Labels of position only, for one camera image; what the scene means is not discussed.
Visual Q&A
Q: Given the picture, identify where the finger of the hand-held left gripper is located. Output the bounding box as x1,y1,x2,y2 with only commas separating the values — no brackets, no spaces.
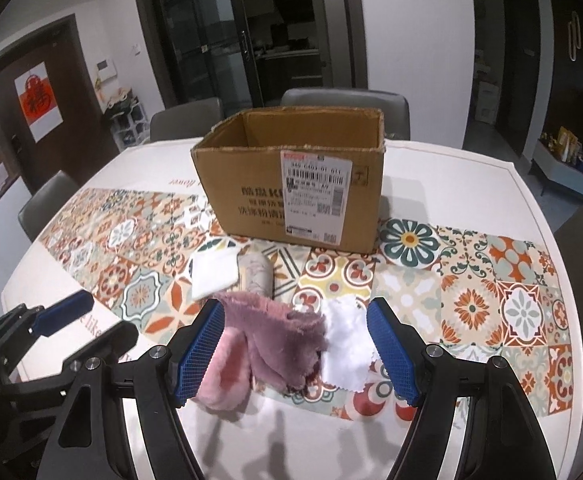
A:
0,321,138,401
0,290,96,361

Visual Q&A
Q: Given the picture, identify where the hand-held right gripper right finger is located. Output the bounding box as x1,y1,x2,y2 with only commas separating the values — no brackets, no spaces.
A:
365,296,557,480

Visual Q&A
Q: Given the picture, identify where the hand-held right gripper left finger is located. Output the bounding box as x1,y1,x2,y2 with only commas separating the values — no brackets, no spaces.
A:
42,297,227,480

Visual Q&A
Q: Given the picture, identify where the pink plush cloth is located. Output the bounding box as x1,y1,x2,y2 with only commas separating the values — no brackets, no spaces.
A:
194,332,251,411

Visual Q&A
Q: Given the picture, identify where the white fluffy cloth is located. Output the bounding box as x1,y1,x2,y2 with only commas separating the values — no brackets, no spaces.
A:
296,296,377,393

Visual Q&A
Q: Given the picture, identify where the mauve fuzzy cloth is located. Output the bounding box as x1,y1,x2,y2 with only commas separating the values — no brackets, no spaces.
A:
216,291,328,393

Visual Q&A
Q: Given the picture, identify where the grey printed cloth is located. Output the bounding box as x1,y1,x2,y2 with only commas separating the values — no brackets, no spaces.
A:
236,252,275,301

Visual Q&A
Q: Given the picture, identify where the brown cardboard box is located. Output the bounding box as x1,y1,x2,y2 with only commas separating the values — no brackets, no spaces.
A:
190,107,387,253

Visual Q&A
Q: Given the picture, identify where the floral patterned tablecloth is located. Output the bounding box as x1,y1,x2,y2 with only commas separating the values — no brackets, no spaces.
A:
2,137,583,480

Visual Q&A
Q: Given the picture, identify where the brown entrance door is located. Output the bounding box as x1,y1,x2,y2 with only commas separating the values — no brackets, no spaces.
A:
0,15,90,196

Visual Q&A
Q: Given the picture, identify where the cluttered shoe rack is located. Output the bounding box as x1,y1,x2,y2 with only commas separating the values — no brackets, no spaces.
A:
102,87,151,151

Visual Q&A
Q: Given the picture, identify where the red and white door poster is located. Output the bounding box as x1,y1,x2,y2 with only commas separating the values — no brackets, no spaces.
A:
14,61,63,142

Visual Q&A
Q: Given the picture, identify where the white low sideboard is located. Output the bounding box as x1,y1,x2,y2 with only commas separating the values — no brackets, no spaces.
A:
531,130,583,201

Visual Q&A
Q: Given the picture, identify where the white box on floor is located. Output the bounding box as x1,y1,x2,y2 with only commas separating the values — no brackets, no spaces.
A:
474,80,501,123

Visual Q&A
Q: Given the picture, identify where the dark glass sliding door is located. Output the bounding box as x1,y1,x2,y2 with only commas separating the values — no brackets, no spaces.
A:
132,0,367,116

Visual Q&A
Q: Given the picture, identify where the dark interior door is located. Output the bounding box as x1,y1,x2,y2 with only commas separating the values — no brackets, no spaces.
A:
501,0,552,126

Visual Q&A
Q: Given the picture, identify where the gold wall ornament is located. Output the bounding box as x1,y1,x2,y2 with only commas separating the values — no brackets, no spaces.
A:
566,10,582,61

